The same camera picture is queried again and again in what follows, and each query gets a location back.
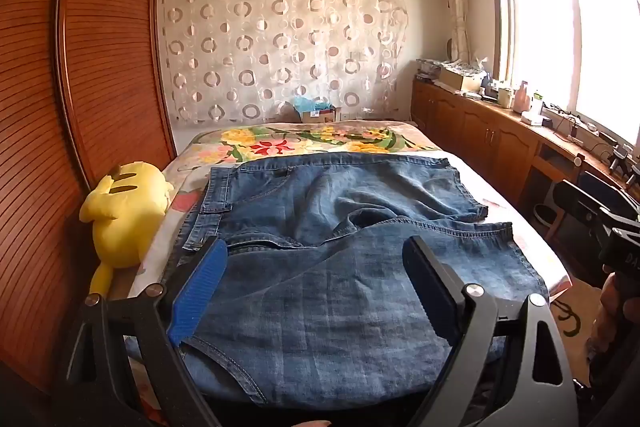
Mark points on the white waste bin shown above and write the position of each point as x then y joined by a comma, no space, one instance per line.
542,219

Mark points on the yellow plush toy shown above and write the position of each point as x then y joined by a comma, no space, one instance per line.
125,217

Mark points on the person's right hand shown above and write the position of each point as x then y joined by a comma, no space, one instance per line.
609,292

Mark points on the wooden slatted wardrobe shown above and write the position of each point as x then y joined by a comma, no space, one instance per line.
100,57

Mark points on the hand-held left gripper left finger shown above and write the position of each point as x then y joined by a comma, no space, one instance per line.
200,287

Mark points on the white flat device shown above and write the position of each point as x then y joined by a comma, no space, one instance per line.
534,118

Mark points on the black chair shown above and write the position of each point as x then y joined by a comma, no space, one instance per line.
580,199

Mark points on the bed with floral sheet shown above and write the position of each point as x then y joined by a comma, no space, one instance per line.
310,139

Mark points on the pink bottle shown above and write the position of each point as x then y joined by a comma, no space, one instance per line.
523,96

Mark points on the wooden framed window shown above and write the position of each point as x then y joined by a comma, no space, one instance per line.
600,47

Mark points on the cardboard box with clutter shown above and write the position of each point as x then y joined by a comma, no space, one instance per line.
462,77

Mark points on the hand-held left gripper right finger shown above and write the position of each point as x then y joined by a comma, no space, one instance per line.
430,287

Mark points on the small cardboard box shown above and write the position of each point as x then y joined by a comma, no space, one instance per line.
322,114

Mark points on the light blue cloth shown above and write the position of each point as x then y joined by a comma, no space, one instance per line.
306,103

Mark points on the circle patterned wall curtain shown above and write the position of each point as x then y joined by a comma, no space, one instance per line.
280,42

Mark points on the blue denim pants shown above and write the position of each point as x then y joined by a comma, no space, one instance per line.
325,282

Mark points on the long wooden cabinet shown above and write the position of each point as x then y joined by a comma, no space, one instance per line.
480,132

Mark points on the white jar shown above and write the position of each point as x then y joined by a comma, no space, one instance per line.
506,98

